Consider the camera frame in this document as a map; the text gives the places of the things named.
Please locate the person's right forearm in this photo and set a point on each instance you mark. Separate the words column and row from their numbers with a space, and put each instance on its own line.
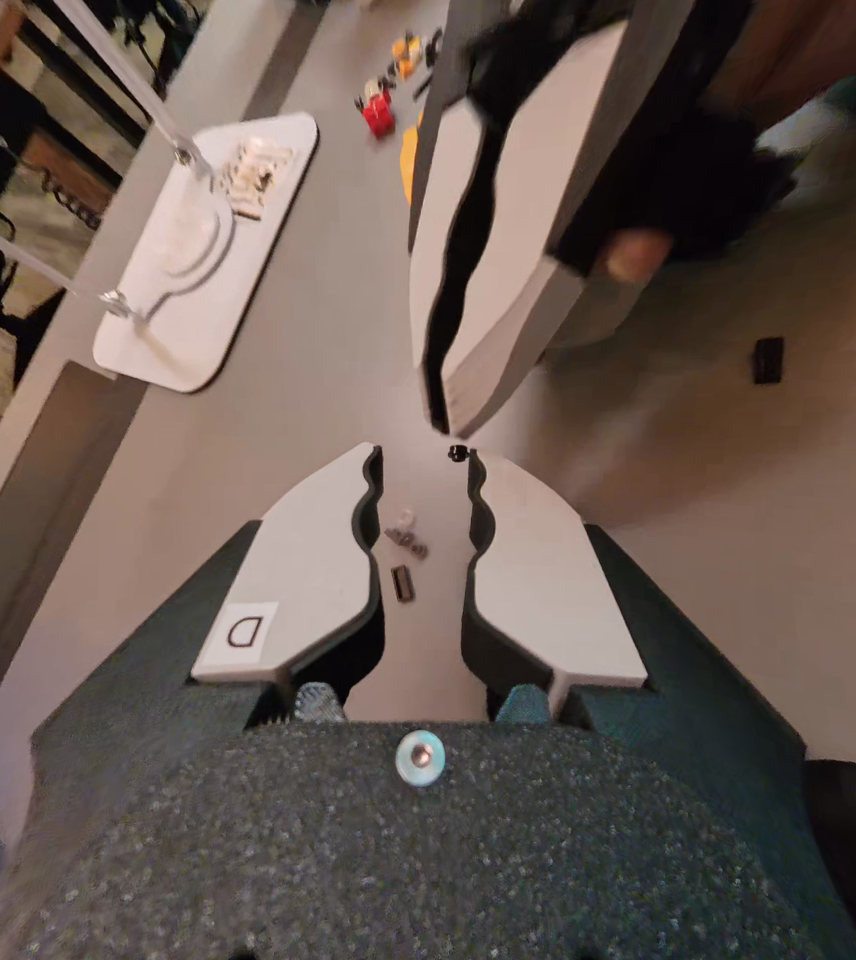
column 720, row 180

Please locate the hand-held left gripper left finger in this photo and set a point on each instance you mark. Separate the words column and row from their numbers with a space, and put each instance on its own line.
column 300, row 570

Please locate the pile of small lego pieces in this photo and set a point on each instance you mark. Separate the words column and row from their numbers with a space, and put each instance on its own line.
column 409, row 56

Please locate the white book stand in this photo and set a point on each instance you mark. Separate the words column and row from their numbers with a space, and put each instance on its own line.
column 195, row 300

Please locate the person's right hand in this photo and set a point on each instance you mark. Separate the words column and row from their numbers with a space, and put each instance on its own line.
column 634, row 255

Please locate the red lego minifigure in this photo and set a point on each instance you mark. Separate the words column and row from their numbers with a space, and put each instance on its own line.
column 379, row 120

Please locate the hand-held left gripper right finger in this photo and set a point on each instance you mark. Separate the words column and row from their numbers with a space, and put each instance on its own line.
column 555, row 585

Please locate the lego sticker sheet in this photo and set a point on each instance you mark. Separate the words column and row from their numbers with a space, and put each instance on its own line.
column 259, row 180

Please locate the yellow lego car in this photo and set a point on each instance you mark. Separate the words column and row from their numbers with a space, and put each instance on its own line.
column 409, row 157

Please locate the small black lego piece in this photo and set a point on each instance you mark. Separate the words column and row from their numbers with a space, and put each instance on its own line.
column 460, row 452

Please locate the black lego bracket piece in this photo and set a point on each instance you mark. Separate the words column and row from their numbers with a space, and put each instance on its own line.
column 407, row 541

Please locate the black lego tile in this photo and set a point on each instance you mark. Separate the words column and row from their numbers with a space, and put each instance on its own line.
column 403, row 585
column 769, row 360

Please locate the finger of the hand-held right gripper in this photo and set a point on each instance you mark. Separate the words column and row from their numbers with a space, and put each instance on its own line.
column 428, row 225
column 533, row 202

